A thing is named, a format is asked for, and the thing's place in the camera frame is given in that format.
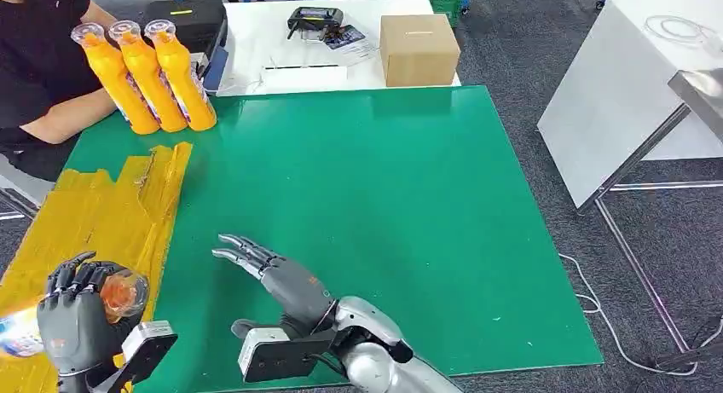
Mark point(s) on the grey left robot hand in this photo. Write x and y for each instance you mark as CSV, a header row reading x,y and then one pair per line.
x,y
73,328

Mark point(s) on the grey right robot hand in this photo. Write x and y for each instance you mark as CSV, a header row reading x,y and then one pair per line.
x,y
299,294

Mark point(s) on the orange drink bottle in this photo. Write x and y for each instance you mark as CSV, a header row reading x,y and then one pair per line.
x,y
113,80
186,85
149,80
124,294

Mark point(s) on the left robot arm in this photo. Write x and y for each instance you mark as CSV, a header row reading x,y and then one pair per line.
x,y
79,385

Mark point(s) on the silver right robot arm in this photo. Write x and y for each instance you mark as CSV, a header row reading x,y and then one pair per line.
x,y
373,373

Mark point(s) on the yellow plastic sheet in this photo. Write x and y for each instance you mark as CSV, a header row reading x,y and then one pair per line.
x,y
96,221

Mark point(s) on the green table mat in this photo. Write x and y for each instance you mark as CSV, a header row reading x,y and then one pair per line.
x,y
367,181

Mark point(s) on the grey seat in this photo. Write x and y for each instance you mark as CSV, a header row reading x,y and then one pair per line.
x,y
25,181

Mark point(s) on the dark printed card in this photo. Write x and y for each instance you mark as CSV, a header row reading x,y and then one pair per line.
x,y
345,36

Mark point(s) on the small white table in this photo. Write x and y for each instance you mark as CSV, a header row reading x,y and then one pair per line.
x,y
254,29

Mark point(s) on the brown cardboard box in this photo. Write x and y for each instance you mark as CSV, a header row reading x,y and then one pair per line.
x,y
419,51

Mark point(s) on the black handheld controller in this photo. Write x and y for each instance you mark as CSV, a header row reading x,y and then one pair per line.
x,y
315,19

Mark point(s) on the person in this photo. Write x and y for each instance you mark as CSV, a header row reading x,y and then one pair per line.
x,y
39,51

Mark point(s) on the black carrying case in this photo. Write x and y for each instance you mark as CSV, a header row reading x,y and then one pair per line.
x,y
192,20

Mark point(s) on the green plastic crate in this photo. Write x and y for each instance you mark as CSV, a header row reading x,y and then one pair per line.
x,y
446,1

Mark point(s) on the large white steel-legged table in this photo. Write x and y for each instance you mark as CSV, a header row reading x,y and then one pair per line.
x,y
607,97

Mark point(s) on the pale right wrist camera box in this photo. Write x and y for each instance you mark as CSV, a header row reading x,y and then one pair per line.
x,y
271,356

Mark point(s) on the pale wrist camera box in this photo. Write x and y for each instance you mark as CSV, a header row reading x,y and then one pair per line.
x,y
144,348
271,356

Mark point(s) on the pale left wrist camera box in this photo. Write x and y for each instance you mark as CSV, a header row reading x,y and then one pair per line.
x,y
144,348

